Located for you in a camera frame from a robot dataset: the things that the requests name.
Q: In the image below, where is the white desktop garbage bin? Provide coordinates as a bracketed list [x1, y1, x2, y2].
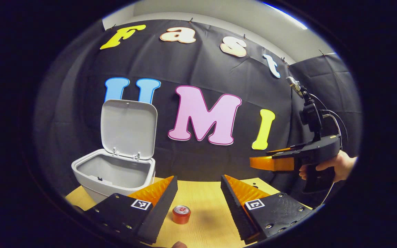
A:
[71, 99, 158, 204]

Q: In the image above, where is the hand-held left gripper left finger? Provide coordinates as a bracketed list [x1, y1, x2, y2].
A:
[83, 175, 178, 245]

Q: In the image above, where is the red pop can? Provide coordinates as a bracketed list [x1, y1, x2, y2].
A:
[172, 205, 191, 225]

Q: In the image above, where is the wooden desktop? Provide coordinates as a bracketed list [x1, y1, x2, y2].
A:
[65, 176, 313, 248]

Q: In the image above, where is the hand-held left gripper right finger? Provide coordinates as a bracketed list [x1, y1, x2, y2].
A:
[221, 174, 314, 241]

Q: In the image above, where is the black backdrop cloth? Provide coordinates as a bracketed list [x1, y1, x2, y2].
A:
[33, 19, 363, 207]

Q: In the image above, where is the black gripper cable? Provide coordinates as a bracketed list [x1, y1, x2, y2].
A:
[311, 93, 349, 147]

